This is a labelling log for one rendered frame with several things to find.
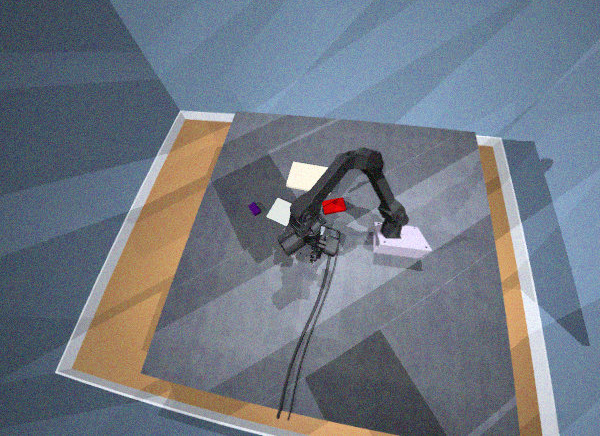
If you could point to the red rectangular block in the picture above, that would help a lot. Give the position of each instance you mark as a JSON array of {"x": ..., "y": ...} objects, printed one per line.
[{"x": 334, "y": 206}]

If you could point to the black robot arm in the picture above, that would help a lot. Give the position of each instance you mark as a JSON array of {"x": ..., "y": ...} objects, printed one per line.
[{"x": 306, "y": 208}]

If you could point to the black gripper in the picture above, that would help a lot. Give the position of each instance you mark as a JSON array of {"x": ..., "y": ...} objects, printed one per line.
[{"x": 331, "y": 245}]

